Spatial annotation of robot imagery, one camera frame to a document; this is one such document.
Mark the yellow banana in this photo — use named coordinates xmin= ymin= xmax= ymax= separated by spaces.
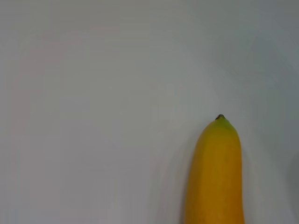
xmin=183 ymin=114 xmax=246 ymax=224

